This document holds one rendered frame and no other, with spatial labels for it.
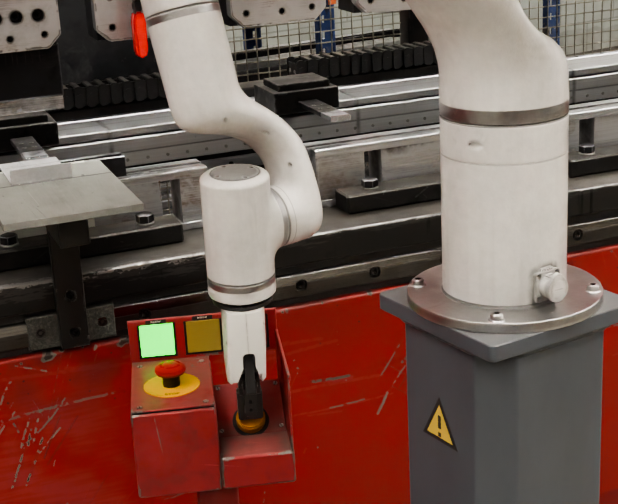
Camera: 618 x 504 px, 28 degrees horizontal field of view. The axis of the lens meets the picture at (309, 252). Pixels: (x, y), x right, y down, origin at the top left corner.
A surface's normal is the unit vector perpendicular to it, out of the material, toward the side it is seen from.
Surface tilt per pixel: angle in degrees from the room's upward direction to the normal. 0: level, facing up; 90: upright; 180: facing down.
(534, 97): 90
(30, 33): 90
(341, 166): 90
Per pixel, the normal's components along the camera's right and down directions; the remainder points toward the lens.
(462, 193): -0.77, 0.24
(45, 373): 0.36, 0.28
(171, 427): 0.12, 0.31
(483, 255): -0.45, 0.30
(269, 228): 0.68, 0.24
